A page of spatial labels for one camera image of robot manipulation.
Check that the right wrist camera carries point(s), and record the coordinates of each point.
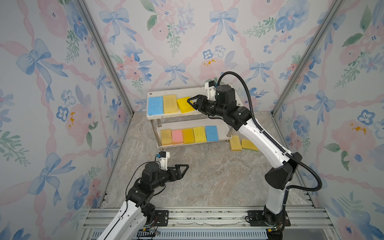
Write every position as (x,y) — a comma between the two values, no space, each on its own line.
(210,87)

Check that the left aluminium frame post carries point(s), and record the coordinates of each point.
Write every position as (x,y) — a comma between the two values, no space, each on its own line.
(95,34)

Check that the dark yellow sponge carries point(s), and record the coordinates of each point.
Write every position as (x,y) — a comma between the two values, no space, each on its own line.
(248,145)

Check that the white two-tier shelf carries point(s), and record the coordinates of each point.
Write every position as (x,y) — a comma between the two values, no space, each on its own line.
(178,120)

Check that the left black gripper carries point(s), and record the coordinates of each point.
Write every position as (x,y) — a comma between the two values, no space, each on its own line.
(178,175)

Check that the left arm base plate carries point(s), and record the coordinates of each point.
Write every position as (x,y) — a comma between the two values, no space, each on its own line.
(158,218)

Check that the aluminium frame post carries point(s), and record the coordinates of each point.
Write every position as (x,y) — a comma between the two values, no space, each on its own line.
(95,34)
(322,30)

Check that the bright yellow sponge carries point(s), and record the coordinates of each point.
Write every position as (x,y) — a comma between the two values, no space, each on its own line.
(184,106)

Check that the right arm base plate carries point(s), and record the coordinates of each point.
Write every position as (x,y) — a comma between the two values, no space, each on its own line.
(258,218)

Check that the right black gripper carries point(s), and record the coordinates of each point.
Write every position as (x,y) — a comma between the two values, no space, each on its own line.
(201,100)

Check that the right aluminium frame post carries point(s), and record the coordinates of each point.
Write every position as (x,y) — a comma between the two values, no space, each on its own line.
(322,30)

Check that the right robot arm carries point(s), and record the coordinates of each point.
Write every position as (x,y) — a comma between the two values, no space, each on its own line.
(283,166)

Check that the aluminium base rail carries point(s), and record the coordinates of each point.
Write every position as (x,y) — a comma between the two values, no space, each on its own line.
(228,223)

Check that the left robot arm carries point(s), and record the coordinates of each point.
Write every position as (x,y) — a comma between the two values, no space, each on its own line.
(137,212)

